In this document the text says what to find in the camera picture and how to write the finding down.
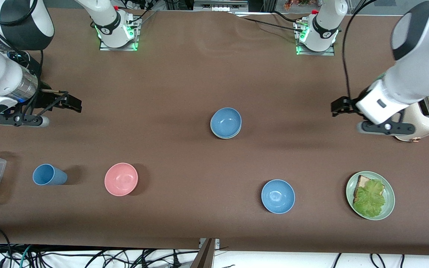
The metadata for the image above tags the brown table cover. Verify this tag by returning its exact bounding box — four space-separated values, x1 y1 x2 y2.
0 7 429 256

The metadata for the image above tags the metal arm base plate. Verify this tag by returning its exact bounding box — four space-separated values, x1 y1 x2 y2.
99 14 141 51
295 19 336 56

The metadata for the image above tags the pink bowl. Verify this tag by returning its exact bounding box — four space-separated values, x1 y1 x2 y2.
104 163 139 197

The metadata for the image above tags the green plate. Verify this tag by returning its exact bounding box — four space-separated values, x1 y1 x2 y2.
346 171 395 221

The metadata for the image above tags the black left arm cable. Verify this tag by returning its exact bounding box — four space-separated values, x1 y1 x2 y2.
342 0 378 102

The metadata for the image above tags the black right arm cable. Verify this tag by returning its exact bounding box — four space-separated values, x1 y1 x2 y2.
0 0 44 82

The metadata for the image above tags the silver metal rail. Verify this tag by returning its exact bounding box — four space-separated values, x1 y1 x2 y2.
194 0 249 12

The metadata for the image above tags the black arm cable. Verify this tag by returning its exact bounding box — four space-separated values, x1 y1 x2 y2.
0 0 44 82
342 0 378 102

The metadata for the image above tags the green bowl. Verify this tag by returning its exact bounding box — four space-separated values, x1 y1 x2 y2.
210 125 242 140

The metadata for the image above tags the black cable across cover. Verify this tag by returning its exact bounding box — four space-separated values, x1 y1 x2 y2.
232 10 305 31

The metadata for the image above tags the dark wedge post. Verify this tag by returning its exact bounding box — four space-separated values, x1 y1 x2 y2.
190 239 216 268

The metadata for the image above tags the bread slice under lettuce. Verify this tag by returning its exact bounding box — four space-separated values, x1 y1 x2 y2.
353 175 376 203

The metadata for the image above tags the black floor cable tangle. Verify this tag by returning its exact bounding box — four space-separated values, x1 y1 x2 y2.
0 226 230 268

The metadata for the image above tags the metal table bracket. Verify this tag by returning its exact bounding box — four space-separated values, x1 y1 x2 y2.
199 238 220 249

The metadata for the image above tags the blue cup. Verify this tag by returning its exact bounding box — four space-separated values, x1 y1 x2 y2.
32 164 68 186

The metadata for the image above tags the cream toaster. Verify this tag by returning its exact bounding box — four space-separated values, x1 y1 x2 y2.
391 95 429 142

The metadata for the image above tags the light blue bowl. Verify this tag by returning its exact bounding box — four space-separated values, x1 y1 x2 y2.
261 179 296 214

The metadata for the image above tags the teal cable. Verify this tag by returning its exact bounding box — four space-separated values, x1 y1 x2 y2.
19 245 33 268

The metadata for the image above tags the green lettuce leaf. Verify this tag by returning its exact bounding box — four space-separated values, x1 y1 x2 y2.
353 179 386 218

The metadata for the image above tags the dark blue bowl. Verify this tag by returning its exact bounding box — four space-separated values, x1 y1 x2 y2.
210 108 242 138

